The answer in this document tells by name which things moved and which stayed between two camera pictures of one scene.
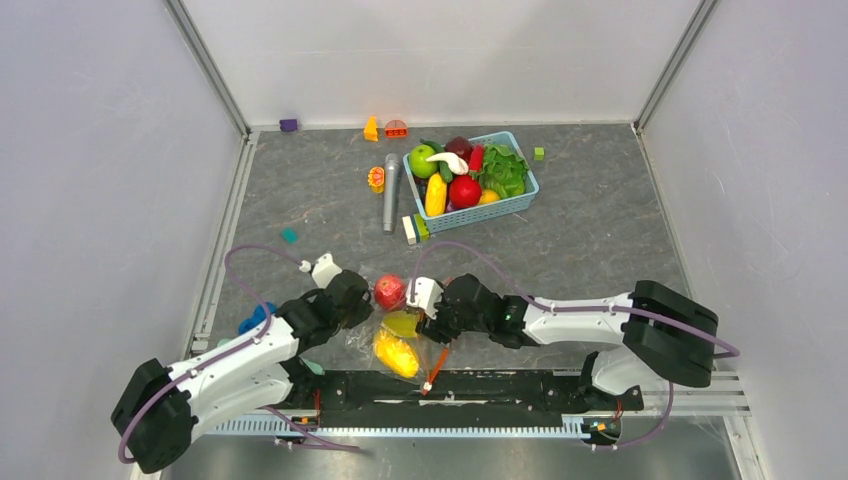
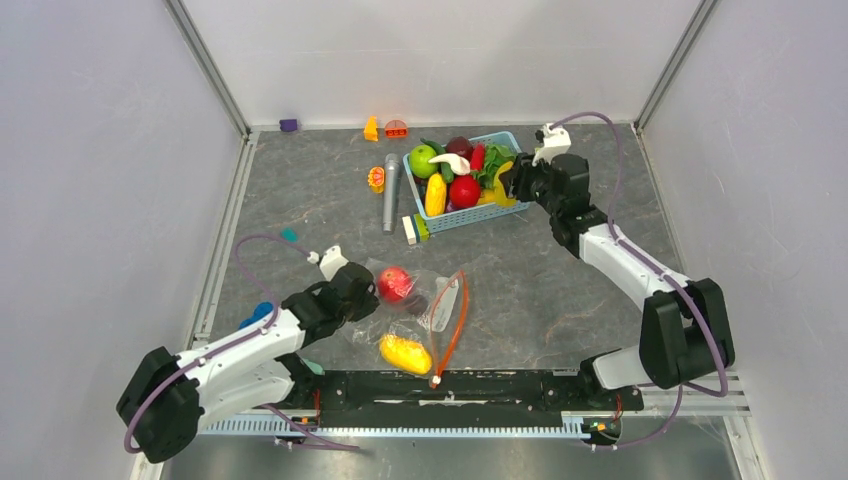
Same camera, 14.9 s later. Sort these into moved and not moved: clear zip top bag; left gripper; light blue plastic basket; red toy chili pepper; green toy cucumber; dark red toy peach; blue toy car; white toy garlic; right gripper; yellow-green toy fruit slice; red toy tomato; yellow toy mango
Moved: yellow toy mango; clear zip top bag; yellow-green toy fruit slice; right gripper
Not moved: green toy cucumber; blue toy car; light blue plastic basket; dark red toy peach; left gripper; red toy tomato; red toy chili pepper; white toy garlic
